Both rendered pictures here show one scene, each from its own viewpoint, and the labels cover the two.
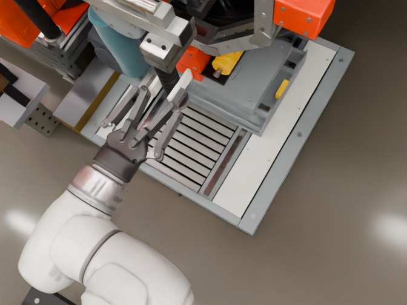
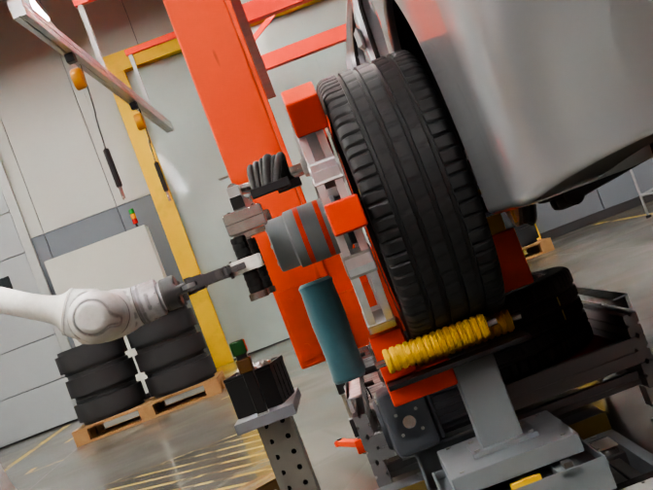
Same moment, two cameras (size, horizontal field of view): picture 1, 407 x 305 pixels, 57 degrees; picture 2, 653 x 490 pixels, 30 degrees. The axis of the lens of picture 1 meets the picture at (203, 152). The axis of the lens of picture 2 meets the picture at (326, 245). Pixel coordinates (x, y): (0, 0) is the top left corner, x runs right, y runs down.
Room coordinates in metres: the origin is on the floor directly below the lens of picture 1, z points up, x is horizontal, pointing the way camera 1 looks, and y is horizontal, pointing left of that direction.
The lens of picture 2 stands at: (-1.68, -1.81, 0.77)
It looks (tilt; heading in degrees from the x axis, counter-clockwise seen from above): 1 degrees up; 38
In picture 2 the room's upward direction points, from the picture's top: 21 degrees counter-clockwise
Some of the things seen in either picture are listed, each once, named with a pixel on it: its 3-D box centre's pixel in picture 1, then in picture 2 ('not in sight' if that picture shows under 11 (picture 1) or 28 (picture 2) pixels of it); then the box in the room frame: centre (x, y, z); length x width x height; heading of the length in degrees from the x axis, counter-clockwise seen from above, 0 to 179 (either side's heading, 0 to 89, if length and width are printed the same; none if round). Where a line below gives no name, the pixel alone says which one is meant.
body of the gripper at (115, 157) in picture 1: (123, 152); (182, 289); (0.27, 0.13, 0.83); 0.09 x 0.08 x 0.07; 128
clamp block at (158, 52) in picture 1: (169, 39); (244, 219); (0.38, -0.02, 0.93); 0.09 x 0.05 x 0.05; 128
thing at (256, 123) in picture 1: (226, 67); (516, 479); (0.75, -0.21, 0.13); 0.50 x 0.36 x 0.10; 38
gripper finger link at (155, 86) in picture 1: (161, 78); not in sight; (0.38, 0.02, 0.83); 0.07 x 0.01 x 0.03; 128
